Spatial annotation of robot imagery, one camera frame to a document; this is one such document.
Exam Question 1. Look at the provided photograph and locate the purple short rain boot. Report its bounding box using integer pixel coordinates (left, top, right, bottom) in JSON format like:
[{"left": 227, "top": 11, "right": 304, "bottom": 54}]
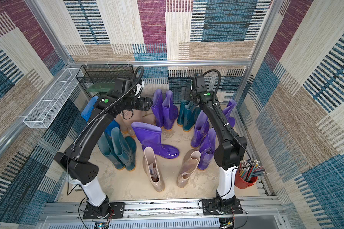
[{"left": 131, "top": 122, "right": 180, "bottom": 159}]

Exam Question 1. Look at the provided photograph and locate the blue rain boot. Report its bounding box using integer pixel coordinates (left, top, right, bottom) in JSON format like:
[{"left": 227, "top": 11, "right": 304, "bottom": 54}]
[
  {"left": 81, "top": 96, "right": 98, "bottom": 122},
  {"left": 105, "top": 120, "right": 120, "bottom": 136}
]

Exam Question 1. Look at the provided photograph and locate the large teal rain boot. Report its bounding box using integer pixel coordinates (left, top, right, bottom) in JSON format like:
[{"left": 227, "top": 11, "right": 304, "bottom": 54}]
[{"left": 111, "top": 127, "right": 137, "bottom": 171}]

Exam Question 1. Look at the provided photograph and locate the slim teal rain boot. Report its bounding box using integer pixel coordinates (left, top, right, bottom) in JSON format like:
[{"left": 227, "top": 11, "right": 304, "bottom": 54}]
[{"left": 97, "top": 133, "right": 125, "bottom": 170}]

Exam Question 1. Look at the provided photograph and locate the beige short rain boot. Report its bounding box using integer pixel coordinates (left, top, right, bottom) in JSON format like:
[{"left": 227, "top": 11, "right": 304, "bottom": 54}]
[{"left": 142, "top": 147, "right": 165, "bottom": 192}]

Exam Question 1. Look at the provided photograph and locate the beige slim rain boot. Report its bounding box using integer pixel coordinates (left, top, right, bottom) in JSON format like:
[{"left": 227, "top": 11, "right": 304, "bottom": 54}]
[{"left": 114, "top": 109, "right": 155, "bottom": 137}]

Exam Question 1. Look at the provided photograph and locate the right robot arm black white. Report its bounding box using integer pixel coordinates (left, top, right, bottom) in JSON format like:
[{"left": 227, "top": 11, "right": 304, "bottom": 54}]
[{"left": 181, "top": 69, "right": 247, "bottom": 216}]

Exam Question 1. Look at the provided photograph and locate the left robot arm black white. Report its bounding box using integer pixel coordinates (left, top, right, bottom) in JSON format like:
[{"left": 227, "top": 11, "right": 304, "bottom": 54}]
[{"left": 54, "top": 66, "right": 153, "bottom": 219}]

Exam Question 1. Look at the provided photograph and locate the purple tall rain boot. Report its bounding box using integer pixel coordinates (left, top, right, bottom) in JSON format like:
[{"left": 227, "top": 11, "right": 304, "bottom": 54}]
[{"left": 151, "top": 89, "right": 163, "bottom": 127}]

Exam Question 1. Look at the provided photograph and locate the red pencil cup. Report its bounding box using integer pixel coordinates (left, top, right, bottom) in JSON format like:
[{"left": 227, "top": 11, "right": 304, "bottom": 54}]
[{"left": 235, "top": 159, "right": 266, "bottom": 189}]

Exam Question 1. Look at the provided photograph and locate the white wire mesh basket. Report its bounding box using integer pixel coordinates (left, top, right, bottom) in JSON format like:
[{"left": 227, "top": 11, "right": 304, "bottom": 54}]
[{"left": 23, "top": 68, "right": 79, "bottom": 129}]

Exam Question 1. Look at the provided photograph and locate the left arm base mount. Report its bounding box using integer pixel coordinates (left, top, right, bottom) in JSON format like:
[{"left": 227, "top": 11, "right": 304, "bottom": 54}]
[{"left": 82, "top": 197, "right": 125, "bottom": 219}]

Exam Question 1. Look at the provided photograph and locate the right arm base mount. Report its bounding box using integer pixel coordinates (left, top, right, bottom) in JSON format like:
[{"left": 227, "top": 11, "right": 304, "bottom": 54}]
[{"left": 198, "top": 191, "right": 243, "bottom": 216}]

